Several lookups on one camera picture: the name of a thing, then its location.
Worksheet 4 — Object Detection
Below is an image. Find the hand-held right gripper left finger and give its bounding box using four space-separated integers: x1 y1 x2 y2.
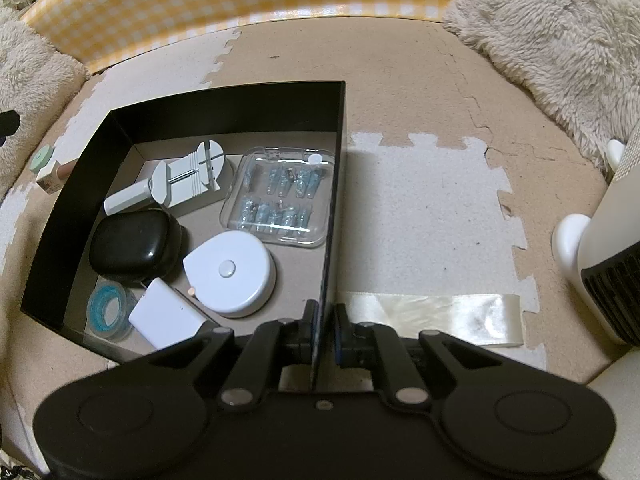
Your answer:
114 300 321 412

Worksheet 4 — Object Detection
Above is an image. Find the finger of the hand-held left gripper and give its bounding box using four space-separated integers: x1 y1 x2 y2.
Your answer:
0 111 22 147

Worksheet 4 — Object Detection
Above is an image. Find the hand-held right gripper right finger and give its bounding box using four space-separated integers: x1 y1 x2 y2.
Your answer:
333 304 506 407

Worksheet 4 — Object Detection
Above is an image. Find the white round tape measure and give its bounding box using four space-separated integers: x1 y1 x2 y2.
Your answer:
182 231 277 319

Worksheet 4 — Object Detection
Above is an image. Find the clear plastic parts case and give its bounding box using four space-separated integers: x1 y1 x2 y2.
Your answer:
220 146 337 249

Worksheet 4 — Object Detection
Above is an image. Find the white watch link remover tool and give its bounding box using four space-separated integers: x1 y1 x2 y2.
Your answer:
104 141 236 215

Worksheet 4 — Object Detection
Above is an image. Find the blue patterned tape roll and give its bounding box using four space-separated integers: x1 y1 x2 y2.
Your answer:
86 280 141 343

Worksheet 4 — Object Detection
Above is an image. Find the black cardboard box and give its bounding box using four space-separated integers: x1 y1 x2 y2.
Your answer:
20 80 348 393

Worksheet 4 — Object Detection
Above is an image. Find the green round tape measure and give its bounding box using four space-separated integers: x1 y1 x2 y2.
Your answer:
28 145 55 177

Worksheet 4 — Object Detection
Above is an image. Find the fluffy beige cushion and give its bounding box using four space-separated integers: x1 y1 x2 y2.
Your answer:
0 7 91 201

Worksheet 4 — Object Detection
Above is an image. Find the white foam puzzle mat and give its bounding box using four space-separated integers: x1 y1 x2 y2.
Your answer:
60 27 242 126
342 132 530 353

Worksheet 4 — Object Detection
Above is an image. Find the white rectangular box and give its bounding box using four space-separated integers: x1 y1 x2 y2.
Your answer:
128 277 207 351

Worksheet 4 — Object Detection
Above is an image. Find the black glossy rounded case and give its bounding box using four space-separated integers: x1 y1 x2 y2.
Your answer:
89 209 183 283

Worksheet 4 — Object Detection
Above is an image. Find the beige foam puzzle mat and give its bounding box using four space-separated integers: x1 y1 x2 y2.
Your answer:
487 147 618 383
207 15 613 161
0 180 128 461

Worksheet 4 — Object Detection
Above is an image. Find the yellow checkered padded fence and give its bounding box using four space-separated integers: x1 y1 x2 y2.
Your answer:
20 0 481 76

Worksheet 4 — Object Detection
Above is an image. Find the white fan heater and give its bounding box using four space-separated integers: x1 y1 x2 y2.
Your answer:
552 125 640 348

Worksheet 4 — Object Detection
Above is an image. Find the fluffy cream cushion right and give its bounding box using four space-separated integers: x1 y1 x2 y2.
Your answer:
442 0 640 171

